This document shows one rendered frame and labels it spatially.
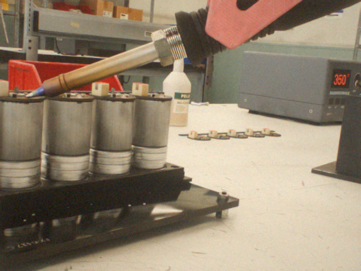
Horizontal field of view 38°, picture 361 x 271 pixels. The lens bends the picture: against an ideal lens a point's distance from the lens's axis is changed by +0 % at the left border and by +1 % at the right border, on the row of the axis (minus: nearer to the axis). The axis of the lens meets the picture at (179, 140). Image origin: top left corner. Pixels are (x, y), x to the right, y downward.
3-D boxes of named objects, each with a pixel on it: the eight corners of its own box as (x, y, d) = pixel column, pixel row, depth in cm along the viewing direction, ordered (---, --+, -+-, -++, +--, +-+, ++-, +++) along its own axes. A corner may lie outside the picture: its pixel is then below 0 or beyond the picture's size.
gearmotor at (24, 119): (49, 204, 25) (55, 96, 24) (0, 212, 23) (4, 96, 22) (22, 191, 26) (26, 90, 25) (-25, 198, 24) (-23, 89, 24)
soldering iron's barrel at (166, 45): (48, 108, 22) (188, 58, 22) (34, 74, 22) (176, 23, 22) (55, 105, 24) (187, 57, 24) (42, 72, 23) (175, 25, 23)
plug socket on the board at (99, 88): (112, 96, 27) (113, 83, 27) (99, 96, 27) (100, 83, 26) (102, 94, 28) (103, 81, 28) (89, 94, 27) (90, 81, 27)
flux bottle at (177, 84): (186, 127, 61) (194, 41, 59) (157, 124, 61) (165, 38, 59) (188, 123, 64) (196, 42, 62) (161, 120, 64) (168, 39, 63)
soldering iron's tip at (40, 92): (27, 102, 23) (48, 95, 23) (22, 92, 23) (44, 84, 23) (30, 101, 23) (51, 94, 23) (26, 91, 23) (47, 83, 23)
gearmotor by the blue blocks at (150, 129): (173, 182, 31) (180, 96, 30) (142, 187, 29) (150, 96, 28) (145, 172, 32) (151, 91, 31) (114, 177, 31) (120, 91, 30)
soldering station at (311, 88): (359, 124, 80) (368, 61, 79) (320, 127, 72) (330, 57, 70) (276, 109, 91) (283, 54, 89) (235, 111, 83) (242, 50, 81)
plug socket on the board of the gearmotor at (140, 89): (151, 96, 29) (152, 84, 29) (139, 96, 29) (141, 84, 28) (141, 94, 30) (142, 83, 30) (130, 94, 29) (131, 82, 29)
